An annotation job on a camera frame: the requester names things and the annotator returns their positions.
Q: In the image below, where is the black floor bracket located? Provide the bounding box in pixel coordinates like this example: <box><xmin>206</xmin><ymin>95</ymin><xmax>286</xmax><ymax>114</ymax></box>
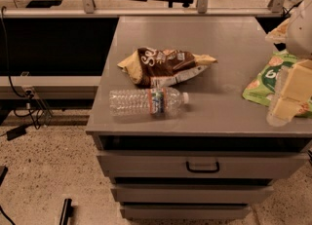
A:
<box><xmin>59</xmin><ymin>199</ymin><xmax>73</xmax><ymax>225</ymax></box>

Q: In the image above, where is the black power adapter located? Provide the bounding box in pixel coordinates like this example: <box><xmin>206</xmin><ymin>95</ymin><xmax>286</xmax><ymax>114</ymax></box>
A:
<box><xmin>6</xmin><ymin>126</ymin><xmax>26</xmax><ymax>141</ymax></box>

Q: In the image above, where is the black cable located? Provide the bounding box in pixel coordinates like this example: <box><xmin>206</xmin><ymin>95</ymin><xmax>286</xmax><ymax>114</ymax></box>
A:
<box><xmin>0</xmin><ymin>6</ymin><xmax>45</xmax><ymax>131</ymax></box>

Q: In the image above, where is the green snack pouch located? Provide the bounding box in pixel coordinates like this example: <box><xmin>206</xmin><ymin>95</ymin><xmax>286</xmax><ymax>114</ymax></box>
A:
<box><xmin>243</xmin><ymin>50</ymin><xmax>312</xmax><ymax>118</ymax></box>

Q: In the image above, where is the brown yellow snack bag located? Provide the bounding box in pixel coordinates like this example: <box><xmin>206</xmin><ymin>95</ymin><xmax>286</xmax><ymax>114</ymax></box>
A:
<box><xmin>118</xmin><ymin>48</ymin><xmax>216</xmax><ymax>88</ymax></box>

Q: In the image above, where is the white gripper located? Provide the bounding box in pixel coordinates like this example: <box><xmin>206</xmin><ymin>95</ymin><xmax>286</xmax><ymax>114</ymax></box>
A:
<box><xmin>266</xmin><ymin>0</ymin><xmax>312</xmax><ymax>127</ymax></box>

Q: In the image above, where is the grey drawer cabinet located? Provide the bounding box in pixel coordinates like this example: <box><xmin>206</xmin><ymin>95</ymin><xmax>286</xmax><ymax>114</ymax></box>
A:
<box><xmin>86</xmin><ymin>16</ymin><xmax>311</xmax><ymax>219</ymax></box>

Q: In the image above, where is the black drawer handle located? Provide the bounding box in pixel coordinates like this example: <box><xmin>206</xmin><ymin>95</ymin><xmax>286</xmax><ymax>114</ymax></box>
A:
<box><xmin>185</xmin><ymin>162</ymin><xmax>220</xmax><ymax>174</ymax></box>

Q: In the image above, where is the yellow snack bag behind arm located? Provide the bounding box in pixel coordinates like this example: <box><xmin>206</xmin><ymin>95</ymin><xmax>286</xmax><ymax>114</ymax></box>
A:
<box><xmin>265</xmin><ymin>19</ymin><xmax>290</xmax><ymax>44</ymax></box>

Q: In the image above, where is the clear plastic water bottle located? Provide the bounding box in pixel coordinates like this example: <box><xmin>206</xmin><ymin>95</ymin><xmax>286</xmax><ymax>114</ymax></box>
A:
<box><xmin>109</xmin><ymin>87</ymin><xmax>189</xmax><ymax>117</ymax></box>

